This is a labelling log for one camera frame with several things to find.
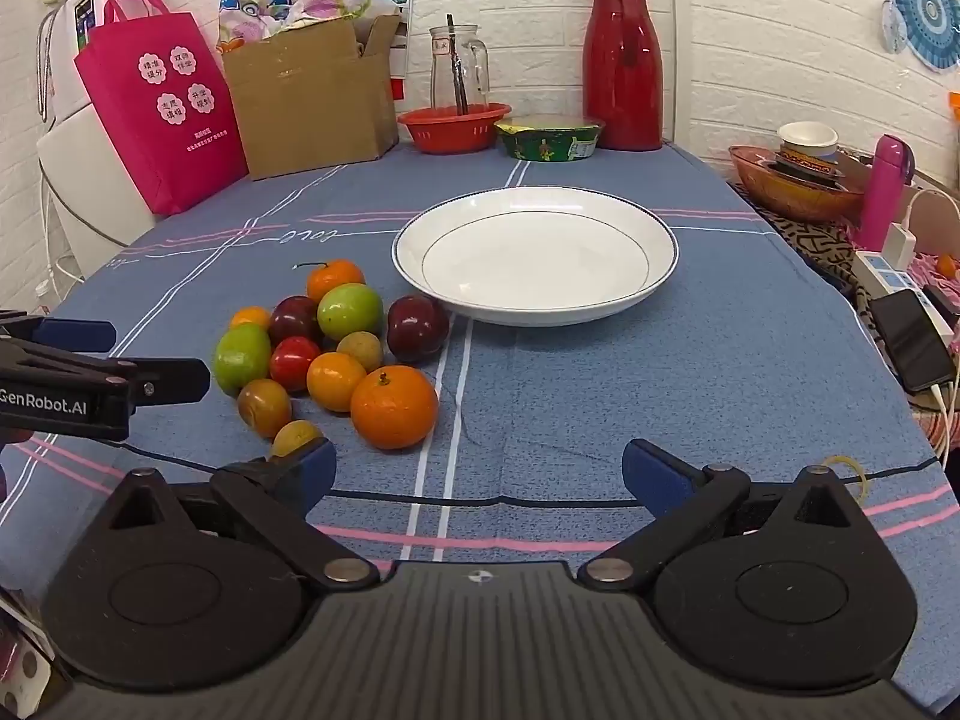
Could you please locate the dark red plum right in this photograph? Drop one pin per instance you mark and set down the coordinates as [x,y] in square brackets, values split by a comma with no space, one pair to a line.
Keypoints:
[417,327]

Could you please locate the brown longan front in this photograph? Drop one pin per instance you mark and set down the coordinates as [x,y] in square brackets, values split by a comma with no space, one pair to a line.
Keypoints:
[293,436]

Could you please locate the green instant noodle bowl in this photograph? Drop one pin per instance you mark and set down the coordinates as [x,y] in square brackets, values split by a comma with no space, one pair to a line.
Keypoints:
[549,138]

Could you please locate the brown longan centre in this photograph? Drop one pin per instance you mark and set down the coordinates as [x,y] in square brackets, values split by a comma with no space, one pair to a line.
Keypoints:
[364,347]

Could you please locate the red plastic basket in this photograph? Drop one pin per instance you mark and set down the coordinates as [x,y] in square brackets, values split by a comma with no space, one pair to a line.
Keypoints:
[442,130]

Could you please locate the cardboard box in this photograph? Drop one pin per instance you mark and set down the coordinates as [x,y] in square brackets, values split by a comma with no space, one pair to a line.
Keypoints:
[313,96]

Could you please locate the blue paper fan decoration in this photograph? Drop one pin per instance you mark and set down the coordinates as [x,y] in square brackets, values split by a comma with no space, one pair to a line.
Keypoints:
[929,28]

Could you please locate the red-yellow plum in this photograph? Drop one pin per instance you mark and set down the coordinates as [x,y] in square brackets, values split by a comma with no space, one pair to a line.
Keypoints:
[264,406]

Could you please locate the large green tomato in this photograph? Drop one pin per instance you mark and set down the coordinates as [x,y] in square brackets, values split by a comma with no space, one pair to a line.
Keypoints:
[350,308]

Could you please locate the brown longan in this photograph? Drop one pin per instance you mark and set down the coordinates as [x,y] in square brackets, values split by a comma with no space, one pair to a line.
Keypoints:
[364,347]
[293,436]

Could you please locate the red tomato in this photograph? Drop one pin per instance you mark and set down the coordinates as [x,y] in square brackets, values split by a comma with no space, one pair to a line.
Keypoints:
[290,362]

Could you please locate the white round plate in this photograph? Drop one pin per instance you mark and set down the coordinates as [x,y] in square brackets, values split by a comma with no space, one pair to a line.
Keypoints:
[537,257]

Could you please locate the black smartphone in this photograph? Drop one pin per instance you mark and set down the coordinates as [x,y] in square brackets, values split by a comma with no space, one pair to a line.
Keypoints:
[918,355]

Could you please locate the floral cloth in box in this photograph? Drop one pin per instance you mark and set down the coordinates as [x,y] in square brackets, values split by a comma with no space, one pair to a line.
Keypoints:
[250,21]

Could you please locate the dark red plum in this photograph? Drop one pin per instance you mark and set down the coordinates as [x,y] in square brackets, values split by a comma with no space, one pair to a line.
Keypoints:
[417,327]
[295,316]

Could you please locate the red thermos jug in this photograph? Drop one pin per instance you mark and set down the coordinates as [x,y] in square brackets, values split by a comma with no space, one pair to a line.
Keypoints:
[622,75]

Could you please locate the orange glass bowl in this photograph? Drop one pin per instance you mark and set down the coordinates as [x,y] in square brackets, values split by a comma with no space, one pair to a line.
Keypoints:
[798,199]

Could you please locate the dark red plum left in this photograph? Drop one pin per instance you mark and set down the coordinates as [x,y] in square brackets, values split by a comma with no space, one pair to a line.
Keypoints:
[295,316]

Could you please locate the white cup in bowl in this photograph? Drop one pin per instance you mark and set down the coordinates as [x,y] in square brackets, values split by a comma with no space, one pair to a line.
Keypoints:
[813,138]

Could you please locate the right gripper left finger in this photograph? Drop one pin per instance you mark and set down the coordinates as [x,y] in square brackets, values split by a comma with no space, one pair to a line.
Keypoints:
[272,499]

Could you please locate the small green jujube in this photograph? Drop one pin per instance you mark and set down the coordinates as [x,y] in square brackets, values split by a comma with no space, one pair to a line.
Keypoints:
[242,355]

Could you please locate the white power strip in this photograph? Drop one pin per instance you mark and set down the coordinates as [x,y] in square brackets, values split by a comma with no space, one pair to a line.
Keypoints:
[879,278]

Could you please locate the white appliance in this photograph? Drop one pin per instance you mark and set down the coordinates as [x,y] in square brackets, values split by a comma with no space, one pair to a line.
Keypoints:
[98,206]

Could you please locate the person's left hand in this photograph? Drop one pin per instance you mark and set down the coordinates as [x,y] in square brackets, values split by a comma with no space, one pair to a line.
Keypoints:
[10,436]

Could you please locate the orange with stem top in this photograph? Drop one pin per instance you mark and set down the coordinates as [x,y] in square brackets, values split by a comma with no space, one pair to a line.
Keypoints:
[322,277]

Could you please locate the glass pitcher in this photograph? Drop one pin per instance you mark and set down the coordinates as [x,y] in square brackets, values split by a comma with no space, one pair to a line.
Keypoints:
[473,54]

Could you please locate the small orange left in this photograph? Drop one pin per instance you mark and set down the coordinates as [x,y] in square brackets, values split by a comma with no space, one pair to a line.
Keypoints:
[251,314]

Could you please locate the pink thermos bottle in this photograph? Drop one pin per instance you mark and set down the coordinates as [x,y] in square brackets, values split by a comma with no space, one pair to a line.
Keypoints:
[891,172]

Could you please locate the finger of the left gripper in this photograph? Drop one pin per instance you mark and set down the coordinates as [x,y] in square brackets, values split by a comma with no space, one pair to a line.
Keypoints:
[164,381]
[77,336]

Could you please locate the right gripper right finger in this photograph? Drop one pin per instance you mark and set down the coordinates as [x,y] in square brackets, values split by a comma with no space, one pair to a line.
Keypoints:
[688,505]

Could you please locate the large orange tangerine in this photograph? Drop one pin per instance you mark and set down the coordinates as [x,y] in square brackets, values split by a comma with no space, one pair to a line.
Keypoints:
[394,407]

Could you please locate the black straw in pitcher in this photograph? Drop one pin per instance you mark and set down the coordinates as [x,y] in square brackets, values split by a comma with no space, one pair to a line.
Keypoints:
[460,93]

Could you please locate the orange citrus centre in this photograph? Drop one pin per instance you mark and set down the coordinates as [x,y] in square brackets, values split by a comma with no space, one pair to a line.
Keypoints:
[332,379]

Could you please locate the pink tote bag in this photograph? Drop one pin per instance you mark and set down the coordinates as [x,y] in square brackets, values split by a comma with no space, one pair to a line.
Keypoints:
[163,102]

